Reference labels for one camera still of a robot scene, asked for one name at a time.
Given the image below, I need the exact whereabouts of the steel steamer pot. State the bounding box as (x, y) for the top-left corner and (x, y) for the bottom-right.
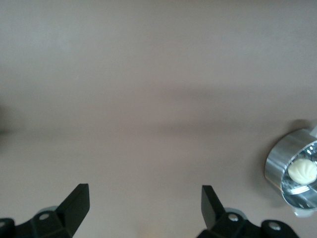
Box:
(264, 124), (317, 218)

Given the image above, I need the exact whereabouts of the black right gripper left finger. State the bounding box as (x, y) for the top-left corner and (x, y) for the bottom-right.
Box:
(12, 183), (90, 238)

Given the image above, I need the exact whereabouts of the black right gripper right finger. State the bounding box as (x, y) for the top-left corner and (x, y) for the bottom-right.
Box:
(201, 184), (298, 238)

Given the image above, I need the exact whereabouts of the white dumpling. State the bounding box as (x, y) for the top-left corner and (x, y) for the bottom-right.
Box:
(287, 158), (317, 185)

